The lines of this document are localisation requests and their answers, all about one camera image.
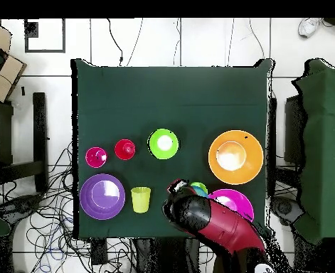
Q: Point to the large orange bowl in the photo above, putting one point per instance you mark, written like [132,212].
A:
[252,167]

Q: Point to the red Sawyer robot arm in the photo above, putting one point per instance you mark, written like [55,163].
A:
[221,224]

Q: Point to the black power adapter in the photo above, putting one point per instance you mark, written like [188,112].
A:
[99,253]

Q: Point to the red cup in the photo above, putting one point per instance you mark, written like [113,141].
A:
[121,150]

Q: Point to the small green bowl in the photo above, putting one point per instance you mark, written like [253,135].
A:
[155,148]

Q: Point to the black chair frame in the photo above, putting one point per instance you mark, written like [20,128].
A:
[39,128]

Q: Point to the large pink bowl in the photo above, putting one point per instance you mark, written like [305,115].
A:
[241,202]

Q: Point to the lime green cup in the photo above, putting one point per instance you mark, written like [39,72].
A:
[200,185]

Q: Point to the blue bowl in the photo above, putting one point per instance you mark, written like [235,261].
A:
[201,193]

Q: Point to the black box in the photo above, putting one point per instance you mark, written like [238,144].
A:
[292,128]

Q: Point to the white shoe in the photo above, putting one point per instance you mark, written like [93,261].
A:
[308,27]

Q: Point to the yellow cup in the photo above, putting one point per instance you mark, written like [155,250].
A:
[141,200]

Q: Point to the purple bowl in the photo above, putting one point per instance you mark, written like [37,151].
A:
[89,202]

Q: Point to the dark green tablecloth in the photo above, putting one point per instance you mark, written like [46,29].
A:
[170,93]

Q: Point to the magenta cup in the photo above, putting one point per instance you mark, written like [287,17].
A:
[93,159]

